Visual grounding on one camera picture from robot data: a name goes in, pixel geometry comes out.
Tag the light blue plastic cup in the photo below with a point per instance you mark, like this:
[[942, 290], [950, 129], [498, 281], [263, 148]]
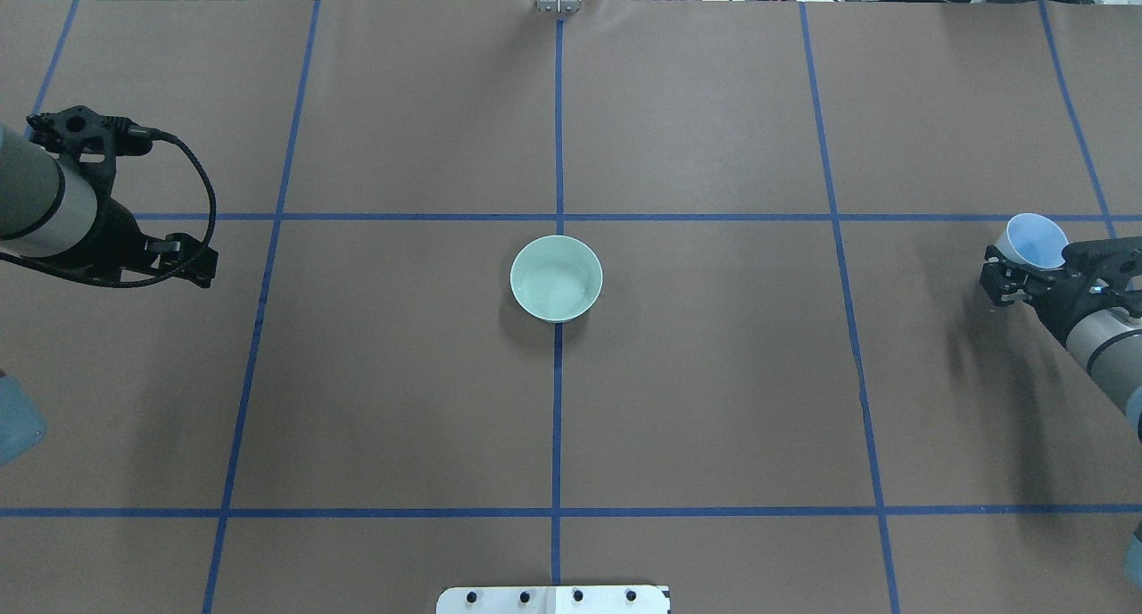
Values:
[[1033, 240]]

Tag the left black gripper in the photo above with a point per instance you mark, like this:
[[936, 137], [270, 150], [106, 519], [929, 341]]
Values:
[[119, 239]]

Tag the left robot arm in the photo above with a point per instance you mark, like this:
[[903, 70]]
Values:
[[59, 216]]

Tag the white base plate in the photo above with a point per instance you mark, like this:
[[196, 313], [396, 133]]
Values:
[[555, 599]]

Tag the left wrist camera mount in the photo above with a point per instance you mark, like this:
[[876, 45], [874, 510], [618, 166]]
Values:
[[91, 143]]

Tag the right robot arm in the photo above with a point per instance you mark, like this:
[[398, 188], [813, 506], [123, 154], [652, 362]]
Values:
[[1107, 345]]

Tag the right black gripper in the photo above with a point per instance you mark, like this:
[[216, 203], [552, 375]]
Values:
[[1051, 300]]

